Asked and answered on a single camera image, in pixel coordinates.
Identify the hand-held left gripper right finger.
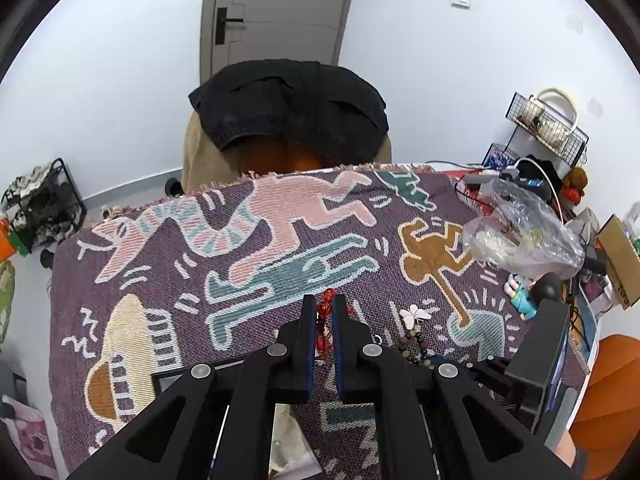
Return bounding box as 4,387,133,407
332,294,583,480

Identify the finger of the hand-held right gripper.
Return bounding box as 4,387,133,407
467,355,538,413

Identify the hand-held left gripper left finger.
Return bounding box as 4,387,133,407
65,294,321,480

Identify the red bead bracelet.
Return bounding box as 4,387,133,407
317,287,357,361

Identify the person's right forearm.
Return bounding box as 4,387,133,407
555,430,592,480

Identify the black-haired doll figurine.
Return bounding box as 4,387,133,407
504,272,564,322

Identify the orange chair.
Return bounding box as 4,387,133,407
570,332,640,480

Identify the white flower hair clip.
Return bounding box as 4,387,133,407
399,304,433,329

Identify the brown cardboard box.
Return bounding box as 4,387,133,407
597,214,640,311

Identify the clear plastic bag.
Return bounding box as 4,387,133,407
461,177,586,281

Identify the printed purple blanket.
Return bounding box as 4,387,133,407
47,162,591,480

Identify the brown plush toy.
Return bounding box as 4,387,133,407
560,167,590,206

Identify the black bag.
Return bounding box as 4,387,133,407
515,157,561,201

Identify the blue box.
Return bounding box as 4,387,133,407
482,142,516,168

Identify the white handbag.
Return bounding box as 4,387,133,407
522,87,581,149

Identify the tan chair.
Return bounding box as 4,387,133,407
181,110,393,196

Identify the black jacket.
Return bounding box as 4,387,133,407
189,59,390,161

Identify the pink printed bag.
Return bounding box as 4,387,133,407
0,395,57,480

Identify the black shoe rack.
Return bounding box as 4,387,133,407
0,157,88,256

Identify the orange bag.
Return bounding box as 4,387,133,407
0,217,28,261

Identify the grey door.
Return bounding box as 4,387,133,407
199,0,361,86

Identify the dark multicoloured bead necklace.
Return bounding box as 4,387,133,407
397,327,437,372

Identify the white cable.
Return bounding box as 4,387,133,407
515,156,567,222

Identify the black wire basket rack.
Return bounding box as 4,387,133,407
505,91,590,166

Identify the black door handle lock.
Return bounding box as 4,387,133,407
215,6,246,46

